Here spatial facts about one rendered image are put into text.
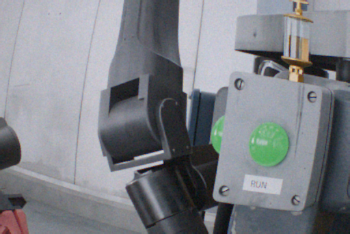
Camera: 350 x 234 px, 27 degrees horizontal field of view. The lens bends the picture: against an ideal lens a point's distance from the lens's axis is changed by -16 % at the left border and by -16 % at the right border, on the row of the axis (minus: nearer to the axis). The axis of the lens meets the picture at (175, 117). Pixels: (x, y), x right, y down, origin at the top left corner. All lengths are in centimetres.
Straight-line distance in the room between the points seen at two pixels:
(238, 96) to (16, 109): 678
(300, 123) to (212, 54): 575
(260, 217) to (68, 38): 640
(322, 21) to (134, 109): 22
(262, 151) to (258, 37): 47
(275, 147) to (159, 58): 30
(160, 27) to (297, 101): 33
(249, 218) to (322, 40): 24
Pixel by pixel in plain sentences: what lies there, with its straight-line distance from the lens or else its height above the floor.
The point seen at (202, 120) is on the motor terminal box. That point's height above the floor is 127.
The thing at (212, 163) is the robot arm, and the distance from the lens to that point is 86.
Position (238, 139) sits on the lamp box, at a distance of 55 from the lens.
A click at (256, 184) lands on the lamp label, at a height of 126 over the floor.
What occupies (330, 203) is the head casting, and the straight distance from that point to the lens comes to 59.
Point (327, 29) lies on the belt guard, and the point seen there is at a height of 139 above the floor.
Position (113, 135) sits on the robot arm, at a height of 126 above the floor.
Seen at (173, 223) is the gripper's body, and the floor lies 118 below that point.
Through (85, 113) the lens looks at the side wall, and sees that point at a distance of 680.
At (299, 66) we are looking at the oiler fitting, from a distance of 62.
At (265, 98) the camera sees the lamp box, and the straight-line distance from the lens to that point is 55.
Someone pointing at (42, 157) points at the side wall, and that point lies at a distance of 710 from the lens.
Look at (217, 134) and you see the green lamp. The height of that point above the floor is 129.
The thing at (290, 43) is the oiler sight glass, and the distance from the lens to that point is 62.
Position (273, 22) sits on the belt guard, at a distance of 93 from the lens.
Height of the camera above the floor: 132
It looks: 3 degrees down
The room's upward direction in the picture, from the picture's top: 7 degrees clockwise
